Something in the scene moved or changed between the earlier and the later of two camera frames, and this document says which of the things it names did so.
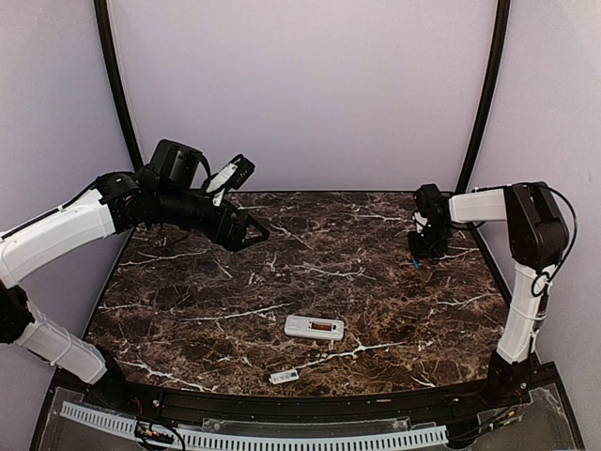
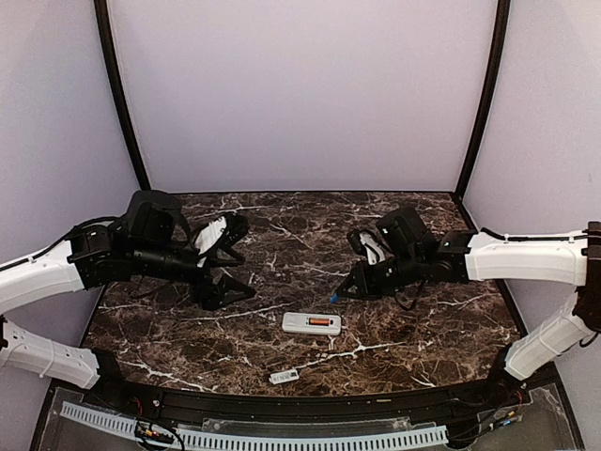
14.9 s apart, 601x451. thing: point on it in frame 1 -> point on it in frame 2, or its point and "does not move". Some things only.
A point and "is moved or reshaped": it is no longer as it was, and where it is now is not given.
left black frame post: x=102 y=12 does not move
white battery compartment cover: x=284 y=376 does not move
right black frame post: x=489 y=89 does not move
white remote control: x=323 y=328 is moved or reshaped
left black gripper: x=233 y=241 -> x=213 y=297
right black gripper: x=418 y=250 -> x=365 y=285
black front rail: x=121 y=397 does not move
